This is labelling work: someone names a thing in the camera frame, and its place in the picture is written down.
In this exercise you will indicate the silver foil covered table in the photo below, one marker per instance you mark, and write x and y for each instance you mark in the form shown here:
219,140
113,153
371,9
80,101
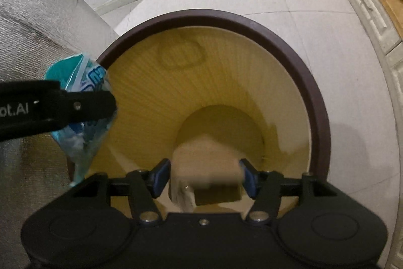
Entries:
37,20

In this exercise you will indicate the teal plastic bag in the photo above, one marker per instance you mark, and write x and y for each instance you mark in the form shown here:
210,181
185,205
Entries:
71,70

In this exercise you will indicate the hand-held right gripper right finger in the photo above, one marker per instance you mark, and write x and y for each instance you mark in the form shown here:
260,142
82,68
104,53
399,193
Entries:
248,178

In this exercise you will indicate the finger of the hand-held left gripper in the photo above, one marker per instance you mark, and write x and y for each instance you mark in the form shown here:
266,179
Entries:
91,105

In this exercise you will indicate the white cabinet wooden top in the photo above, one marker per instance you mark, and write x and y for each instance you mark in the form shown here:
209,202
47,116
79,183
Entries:
368,10

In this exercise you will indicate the yellow trash bin brown rim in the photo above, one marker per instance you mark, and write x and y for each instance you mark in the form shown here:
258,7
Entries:
220,67

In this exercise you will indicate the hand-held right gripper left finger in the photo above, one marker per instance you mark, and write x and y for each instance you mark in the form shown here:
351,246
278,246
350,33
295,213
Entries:
162,177

